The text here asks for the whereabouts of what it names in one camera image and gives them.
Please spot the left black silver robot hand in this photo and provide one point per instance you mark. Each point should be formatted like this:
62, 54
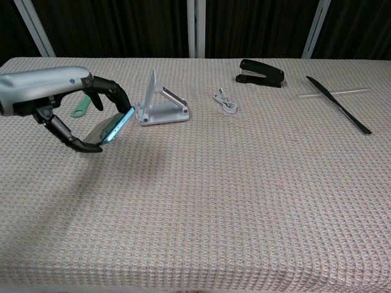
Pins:
39, 85

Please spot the black smartphone with blue frame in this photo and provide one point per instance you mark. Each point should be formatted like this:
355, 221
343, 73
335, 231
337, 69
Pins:
119, 125

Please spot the white folding phone stand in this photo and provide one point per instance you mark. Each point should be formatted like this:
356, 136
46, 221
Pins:
165, 114

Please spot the large green cleaning brush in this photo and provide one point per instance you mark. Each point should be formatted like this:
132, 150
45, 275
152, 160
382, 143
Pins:
81, 108

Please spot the beige waffle tablecloth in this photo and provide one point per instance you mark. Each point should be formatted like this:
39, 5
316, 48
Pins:
214, 198

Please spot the black stapler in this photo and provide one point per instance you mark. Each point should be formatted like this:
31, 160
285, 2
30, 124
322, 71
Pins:
262, 74

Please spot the steel table knife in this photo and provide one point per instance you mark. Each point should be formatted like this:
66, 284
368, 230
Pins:
336, 102

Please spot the clear plastic straw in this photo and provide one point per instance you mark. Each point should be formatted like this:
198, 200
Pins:
351, 91

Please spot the aluminium frame post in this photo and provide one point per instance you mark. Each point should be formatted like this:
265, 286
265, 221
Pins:
36, 30
196, 30
316, 30

